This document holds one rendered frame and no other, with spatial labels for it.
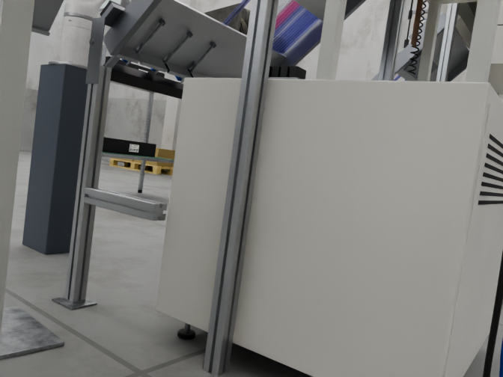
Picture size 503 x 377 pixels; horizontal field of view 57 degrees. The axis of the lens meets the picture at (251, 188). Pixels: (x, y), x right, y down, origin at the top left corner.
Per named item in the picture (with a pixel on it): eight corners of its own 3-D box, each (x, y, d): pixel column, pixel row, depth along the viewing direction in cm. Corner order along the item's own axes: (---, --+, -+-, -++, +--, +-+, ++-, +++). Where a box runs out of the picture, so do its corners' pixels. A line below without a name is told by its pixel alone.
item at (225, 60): (114, 46, 125) (111, 38, 126) (252, 93, 180) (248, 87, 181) (156, -6, 116) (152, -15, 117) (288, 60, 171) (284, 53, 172)
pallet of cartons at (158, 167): (189, 176, 789) (192, 152, 786) (150, 173, 722) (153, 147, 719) (145, 168, 861) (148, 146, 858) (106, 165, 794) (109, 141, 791)
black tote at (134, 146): (98, 151, 349) (100, 136, 348) (84, 149, 359) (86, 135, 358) (154, 157, 396) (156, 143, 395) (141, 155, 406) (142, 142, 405)
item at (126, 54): (115, 57, 125) (106, 37, 127) (253, 100, 179) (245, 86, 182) (118, 54, 124) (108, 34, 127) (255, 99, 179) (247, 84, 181)
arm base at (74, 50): (38, 63, 177) (43, 15, 175) (83, 75, 192) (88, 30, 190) (65, 63, 165) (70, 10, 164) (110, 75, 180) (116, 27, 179)
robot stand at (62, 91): (22, 244, 181) (40, 64, 177) (64, 241, 196) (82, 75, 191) (45, 255, 170) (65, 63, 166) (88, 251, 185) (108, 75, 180)
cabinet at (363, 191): (150, 333, 112) (183, 77, 108) (293, 289, 170) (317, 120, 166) (427, 463, 76) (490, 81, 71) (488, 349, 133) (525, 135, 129)
